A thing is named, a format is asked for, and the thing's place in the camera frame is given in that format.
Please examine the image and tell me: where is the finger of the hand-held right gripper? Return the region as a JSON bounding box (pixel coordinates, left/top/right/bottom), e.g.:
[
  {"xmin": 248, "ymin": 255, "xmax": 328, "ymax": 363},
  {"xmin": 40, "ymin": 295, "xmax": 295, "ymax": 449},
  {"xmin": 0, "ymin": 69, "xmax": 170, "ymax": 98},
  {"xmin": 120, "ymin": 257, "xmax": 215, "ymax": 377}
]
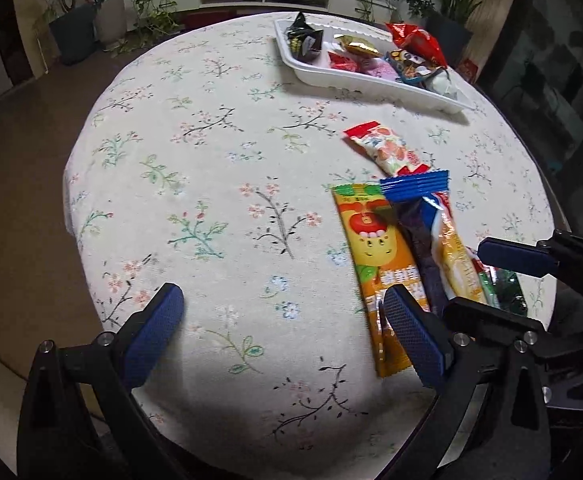
[
  {"xmin": 443, "ymin": 296, "xmax": 547, "ymax": 346},
  {"xmin": 476, "ymin": 229, "xmax": 583, "ymax": 306}
]

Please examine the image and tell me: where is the light wooden panel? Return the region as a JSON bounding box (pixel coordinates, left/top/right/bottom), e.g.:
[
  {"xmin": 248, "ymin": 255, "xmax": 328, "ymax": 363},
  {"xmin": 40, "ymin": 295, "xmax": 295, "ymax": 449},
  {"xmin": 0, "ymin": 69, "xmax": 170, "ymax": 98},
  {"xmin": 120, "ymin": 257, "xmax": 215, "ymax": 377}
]
[{"xmin": 471, "ymin": 0, "xmax": 527, "ymax": 81}]

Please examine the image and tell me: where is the gold snack packet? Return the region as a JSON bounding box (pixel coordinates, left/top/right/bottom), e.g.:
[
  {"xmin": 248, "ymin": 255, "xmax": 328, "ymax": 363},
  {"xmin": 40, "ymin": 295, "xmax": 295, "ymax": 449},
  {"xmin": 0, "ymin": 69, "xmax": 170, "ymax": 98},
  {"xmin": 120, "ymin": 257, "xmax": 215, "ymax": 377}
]
[{"xmin": 334, "ymin": 34, "xmax": 383, "ymax": 58}]

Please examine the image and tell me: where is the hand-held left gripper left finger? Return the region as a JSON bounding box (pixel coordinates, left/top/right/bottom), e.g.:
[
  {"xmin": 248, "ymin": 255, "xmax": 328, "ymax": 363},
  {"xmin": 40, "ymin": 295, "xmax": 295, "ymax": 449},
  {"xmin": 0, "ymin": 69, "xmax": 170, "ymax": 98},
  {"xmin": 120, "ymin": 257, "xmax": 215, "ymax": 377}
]
[{"xmin": 16, "ymin": 282, "xmax": 192, "ymax": 480}]

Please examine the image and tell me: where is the long orange snack packet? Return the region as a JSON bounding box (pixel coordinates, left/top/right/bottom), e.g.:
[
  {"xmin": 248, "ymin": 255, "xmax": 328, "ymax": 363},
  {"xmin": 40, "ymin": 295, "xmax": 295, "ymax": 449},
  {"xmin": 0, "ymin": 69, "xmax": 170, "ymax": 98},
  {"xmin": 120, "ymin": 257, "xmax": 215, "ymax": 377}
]
[{"xmin": 331, "ymin": 183, "xmax": 429, "ymax": 378}]

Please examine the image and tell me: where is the red storage box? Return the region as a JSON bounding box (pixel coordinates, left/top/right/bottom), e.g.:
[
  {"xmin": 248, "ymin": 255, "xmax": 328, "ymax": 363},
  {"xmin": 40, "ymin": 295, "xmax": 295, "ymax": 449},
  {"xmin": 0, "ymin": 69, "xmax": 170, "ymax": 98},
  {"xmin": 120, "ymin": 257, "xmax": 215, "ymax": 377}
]
[{"xmin": 182, "ymin": 9, "xmax": 235, "ymax": 28}]

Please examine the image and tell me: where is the blue purple snack packet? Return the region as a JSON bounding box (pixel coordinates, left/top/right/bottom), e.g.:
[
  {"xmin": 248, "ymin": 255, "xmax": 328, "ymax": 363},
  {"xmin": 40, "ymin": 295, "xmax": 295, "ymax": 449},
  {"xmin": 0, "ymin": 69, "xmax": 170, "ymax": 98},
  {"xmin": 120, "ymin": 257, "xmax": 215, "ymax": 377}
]
[{"xmin": 379, "ymin": 170, "xmax": 449, "ymax": 311}]

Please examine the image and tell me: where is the plant in grey pot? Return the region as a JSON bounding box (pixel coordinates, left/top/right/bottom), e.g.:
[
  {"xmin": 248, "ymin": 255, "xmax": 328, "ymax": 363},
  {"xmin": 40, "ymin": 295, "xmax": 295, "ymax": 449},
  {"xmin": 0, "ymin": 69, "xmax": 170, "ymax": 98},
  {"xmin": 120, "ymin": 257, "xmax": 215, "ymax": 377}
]
[{"xmin": 94, "ymin": 0, "xmax": 127, "ymax": 45}]

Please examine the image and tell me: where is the blue cartoon snack packet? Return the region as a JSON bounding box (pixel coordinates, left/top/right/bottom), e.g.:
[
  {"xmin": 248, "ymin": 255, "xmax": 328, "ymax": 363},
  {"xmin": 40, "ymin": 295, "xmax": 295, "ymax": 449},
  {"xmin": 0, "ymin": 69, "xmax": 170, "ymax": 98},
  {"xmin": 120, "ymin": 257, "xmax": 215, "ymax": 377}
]
[{"xmin": 385, "ymin": 50, "xmax": 439, "ymax": 83}]

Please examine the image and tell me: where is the pale green snack packet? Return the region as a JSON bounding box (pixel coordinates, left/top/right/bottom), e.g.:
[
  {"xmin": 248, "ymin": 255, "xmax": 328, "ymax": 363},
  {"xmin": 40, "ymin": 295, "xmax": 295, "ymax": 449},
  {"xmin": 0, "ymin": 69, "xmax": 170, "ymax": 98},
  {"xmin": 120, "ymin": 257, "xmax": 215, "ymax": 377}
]
[{"xmin": 424, "ymin": 67, "xmax": 465, "ymax": 101}]

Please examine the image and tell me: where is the pink snack packet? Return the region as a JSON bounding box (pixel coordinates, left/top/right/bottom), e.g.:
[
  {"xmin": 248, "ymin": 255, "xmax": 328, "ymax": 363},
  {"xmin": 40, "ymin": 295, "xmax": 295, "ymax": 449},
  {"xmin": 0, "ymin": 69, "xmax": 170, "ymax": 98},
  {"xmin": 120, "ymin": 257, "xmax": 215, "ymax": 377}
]
[{"xmin": 359, "ymin": 56, "xmax": 402, "ymax": 81}]

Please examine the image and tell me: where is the large plant in dark pot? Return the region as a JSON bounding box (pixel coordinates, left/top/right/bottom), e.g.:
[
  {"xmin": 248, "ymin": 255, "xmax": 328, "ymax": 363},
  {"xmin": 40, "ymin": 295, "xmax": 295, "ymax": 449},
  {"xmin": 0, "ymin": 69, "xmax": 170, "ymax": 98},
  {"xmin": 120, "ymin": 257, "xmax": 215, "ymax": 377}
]
[{"xmin": 419, "ymin": 0, "xmax": 522, "ymax": 63}]

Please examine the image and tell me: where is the large red snack packet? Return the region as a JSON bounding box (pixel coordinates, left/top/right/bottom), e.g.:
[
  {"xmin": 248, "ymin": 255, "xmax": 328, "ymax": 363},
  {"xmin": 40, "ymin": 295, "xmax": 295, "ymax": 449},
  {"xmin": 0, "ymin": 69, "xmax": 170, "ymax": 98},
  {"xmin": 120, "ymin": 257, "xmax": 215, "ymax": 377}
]
[{"xmin": 385, "ymin": 22, "xmax": 448, "ymax": 68}]

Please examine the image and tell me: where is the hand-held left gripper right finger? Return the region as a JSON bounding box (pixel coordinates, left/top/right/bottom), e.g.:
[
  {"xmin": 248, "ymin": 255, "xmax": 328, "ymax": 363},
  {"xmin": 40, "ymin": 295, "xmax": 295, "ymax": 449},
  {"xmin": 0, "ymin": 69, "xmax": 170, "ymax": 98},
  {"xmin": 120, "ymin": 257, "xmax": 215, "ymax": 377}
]
[{"xmin": 381, "ymin": 284, "xmax": 552, "ymax": 480}]

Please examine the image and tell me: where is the white plastic tray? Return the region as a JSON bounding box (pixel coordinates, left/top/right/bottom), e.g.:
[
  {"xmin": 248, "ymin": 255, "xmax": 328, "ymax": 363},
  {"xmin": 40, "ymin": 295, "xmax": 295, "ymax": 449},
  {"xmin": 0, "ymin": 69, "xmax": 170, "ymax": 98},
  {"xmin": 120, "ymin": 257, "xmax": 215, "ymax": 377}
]
[{"xmin": 274, "ymin": 19, "xmax": 477, "ymax": 115}]

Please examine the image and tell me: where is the black snack packet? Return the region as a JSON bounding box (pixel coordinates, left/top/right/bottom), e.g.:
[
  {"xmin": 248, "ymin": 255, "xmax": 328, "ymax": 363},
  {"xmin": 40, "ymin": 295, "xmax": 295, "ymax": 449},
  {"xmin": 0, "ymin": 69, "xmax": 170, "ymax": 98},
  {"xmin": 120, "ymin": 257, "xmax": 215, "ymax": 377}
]
[
  {"xmin": 289, "ymin": 30, "xmax": 325, "ymax": 63},
  {"xmin": 284, "ymin": 11, "xmax": 315, "ymax": 41}
]

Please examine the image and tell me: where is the small red snack packet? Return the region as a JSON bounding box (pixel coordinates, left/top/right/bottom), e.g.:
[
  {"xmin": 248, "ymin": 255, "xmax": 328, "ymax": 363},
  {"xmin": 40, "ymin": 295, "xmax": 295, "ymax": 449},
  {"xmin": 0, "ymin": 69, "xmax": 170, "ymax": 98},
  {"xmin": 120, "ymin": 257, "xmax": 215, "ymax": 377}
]
[{"xmin": 327, "ymin": 52, "xmax": 359, "ymax": 73}]

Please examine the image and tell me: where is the yellow snack packet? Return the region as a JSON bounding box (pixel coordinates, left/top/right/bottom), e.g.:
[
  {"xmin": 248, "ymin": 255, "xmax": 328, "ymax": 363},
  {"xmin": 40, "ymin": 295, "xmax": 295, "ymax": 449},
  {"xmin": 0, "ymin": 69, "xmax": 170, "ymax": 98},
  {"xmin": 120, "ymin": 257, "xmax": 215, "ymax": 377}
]
[{"xmin": 421, "ymin": 192, "xmax": 489, "ymax": 306}]

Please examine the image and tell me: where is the dark glass door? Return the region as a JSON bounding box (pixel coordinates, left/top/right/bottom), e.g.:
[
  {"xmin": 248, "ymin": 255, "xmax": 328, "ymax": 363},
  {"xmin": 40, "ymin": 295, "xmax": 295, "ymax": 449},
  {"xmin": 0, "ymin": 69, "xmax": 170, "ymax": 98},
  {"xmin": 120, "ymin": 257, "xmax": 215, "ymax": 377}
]
[{"xmin": 486, "ymin": 0, "xmax": 583, "ymax": 231}]

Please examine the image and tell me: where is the red white snack packet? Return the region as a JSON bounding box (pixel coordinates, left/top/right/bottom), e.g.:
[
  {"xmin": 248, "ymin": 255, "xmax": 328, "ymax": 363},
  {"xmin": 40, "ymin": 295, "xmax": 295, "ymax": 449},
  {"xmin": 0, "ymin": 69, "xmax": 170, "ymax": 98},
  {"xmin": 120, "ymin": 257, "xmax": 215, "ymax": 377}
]
[{"xmin": 343, "ymin": 120, "xmax": 432, "ymax": 177}]

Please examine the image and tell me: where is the plant in dark blue pot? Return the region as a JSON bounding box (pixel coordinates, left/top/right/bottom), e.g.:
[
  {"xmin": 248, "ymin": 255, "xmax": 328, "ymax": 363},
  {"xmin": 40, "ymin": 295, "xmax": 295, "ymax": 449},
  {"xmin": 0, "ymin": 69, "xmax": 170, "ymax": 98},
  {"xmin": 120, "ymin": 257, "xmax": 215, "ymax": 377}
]
[{"xmin": 32, "ymin": 0, "xmax": 97, "ymax": 63}]

